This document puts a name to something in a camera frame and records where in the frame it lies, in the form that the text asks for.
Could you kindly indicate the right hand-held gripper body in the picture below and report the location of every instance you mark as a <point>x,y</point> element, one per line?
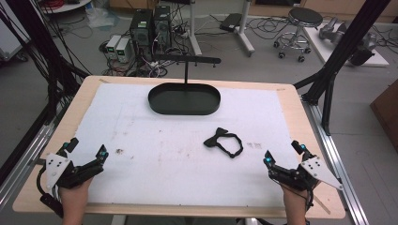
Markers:
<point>316,172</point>

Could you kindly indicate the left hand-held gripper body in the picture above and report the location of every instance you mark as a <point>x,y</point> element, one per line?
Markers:
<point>57,170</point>

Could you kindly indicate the black bow tie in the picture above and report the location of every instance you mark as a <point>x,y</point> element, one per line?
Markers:
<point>216,139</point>

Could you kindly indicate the black stand with oval tray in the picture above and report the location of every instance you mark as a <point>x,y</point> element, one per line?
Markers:
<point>184,103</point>

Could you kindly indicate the person's left hand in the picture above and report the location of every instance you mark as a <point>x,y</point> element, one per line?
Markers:
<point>74,200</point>

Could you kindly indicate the person's right hand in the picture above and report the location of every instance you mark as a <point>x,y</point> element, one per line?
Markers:
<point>294,203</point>

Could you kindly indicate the white table mat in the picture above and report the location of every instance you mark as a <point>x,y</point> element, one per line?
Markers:
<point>156,181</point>

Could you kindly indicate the brown wooden cabinet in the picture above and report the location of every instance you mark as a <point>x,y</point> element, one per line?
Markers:
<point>388,112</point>

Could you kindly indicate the white floor platform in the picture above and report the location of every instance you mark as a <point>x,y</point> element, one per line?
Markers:
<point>322,47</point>

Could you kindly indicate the grey power supply unit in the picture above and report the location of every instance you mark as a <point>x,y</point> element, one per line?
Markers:
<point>112,45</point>
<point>123,50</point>

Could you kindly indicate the white desk leg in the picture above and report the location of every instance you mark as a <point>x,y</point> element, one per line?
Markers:
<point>245,29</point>
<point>194,28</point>

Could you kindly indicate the black computer tower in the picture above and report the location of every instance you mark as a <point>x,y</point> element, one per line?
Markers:
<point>141,31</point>
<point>162,26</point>

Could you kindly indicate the black round stool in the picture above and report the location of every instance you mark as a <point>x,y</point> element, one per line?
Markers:
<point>305,16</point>

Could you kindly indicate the clear plastic bag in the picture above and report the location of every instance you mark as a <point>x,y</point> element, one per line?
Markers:
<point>100,17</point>

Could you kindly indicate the white round table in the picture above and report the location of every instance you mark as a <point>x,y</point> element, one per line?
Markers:
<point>67,7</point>

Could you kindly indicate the flat black box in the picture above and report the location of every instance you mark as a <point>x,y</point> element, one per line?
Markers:
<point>231,22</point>

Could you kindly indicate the aluminium rail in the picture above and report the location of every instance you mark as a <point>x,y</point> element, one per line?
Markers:
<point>336,162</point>
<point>28,150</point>

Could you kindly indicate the black metal frame stand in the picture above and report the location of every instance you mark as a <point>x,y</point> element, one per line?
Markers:
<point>40,47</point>
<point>347,43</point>

